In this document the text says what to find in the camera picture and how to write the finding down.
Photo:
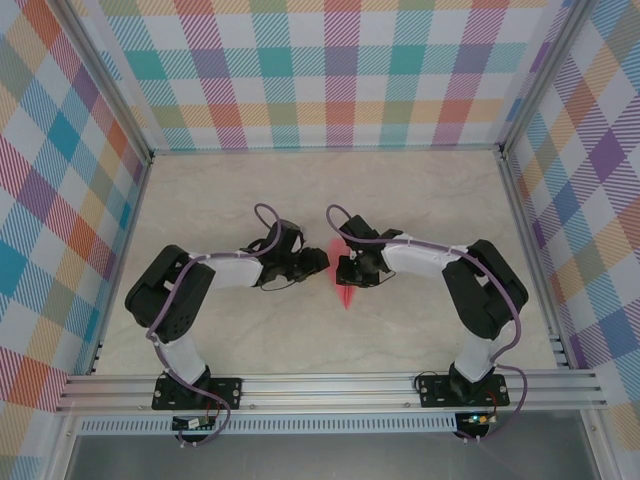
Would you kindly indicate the aluminium frame cross bar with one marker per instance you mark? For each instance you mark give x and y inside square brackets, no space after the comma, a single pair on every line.
[325,148]

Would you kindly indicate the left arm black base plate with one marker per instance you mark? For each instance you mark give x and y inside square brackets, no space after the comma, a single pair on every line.
[227,391]

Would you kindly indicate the grey slotted side bracket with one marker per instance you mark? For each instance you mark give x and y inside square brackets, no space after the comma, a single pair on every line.
[560,350]
[97,357]

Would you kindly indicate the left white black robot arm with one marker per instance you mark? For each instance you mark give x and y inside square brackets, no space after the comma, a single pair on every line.
[170,300]

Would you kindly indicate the aluminium mounting rail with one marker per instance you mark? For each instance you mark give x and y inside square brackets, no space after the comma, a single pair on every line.
[325,390]

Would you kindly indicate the grey metal sheet panel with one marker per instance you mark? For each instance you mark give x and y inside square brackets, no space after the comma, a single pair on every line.
[325,457]

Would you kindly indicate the aluminium frame side rail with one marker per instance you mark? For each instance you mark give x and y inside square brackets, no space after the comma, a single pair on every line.
[125,250]
[530,250]

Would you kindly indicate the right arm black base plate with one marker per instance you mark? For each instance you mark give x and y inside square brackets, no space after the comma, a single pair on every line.
[431,391]

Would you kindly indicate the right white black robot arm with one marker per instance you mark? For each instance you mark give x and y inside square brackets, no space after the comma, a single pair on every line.
[485,295]

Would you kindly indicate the pink paper sheet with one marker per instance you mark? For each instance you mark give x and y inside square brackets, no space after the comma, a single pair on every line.
[348,297]

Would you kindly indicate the aluminium frame post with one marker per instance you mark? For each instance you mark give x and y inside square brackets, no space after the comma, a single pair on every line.
[107,85]
[542,80]

